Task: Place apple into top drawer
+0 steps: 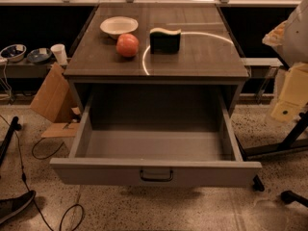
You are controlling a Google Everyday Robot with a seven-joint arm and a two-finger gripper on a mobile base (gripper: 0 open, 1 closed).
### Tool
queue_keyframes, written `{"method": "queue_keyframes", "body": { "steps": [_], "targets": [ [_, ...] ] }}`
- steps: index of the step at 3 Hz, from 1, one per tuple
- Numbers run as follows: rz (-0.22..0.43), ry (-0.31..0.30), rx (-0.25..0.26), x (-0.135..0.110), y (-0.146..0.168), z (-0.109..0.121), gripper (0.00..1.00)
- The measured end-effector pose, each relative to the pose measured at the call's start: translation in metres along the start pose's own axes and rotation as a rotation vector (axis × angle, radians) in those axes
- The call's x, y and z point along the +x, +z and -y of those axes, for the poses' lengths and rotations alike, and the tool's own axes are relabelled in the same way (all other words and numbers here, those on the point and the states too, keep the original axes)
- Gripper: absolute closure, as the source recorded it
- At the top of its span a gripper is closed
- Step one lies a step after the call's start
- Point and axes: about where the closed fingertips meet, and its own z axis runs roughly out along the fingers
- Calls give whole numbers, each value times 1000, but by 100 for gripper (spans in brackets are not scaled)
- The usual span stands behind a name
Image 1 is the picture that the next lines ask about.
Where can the blue bowl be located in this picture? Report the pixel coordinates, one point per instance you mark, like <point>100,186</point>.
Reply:
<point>14,53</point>
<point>39,56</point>

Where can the dark shoe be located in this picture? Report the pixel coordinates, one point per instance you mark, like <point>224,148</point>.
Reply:
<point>12,206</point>

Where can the grey cabinet with wooden top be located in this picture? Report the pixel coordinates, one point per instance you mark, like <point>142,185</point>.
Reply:
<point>207,55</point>

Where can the cardboard box piece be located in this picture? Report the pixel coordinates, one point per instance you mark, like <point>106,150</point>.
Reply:
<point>55,102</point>

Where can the blue bowl right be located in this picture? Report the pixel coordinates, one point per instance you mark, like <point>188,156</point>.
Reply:
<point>39,56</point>

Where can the blue bowl left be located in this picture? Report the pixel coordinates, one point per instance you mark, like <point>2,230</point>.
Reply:
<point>14,53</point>

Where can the white paper cup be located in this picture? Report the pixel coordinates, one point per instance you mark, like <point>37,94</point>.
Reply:
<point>58,51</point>

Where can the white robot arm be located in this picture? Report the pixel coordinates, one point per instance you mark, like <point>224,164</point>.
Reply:
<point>290,41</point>

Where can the black drawer handle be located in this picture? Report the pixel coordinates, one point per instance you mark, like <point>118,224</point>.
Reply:
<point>156,176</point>

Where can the green yellow sponge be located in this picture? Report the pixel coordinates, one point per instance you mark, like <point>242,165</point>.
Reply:
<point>164,41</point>

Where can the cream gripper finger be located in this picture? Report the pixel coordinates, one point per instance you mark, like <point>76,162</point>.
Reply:
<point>293,95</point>
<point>276,36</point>

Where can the white bowl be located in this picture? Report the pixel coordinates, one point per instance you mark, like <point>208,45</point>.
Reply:
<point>118,25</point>

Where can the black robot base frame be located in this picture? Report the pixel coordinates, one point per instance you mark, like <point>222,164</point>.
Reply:
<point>290,143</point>

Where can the black stand leg left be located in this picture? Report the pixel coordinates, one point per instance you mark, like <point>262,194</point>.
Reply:
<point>14,126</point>

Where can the grey low shelf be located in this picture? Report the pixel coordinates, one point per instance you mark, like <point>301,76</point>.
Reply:
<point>25,69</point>

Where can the red apple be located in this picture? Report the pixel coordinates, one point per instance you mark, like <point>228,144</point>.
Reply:
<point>127,45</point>

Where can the open grey top drawer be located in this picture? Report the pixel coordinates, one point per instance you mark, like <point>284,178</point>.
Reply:
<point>189,132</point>

